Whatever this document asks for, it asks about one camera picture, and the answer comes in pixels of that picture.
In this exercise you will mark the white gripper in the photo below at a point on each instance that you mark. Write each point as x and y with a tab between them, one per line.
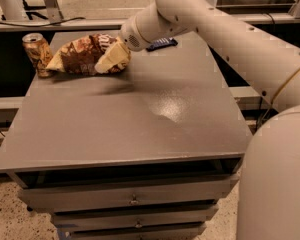
130	36

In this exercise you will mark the brown sea salt chip bag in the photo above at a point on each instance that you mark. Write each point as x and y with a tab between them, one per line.
81	55

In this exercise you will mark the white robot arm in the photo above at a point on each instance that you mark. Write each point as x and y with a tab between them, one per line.
269	191

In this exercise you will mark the orange soda can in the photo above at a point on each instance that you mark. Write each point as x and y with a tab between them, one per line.
39	53

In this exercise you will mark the grey drawer cabinet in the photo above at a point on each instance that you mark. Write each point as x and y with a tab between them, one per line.
169	114

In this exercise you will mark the white pipe background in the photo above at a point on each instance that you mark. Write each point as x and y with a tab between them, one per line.
13	10

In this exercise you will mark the top drawer with knob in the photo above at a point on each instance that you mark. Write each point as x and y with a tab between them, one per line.
126	194

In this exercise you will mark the drawer with knob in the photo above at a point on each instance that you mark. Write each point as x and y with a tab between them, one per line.
126	194
136	217

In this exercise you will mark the middle drawer with knob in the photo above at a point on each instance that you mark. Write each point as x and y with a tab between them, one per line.
136	217

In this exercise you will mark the bottom drawer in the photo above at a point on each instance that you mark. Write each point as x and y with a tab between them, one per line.
188	230

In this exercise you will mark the grey metal frame rail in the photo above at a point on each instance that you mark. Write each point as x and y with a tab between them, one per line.
115	24

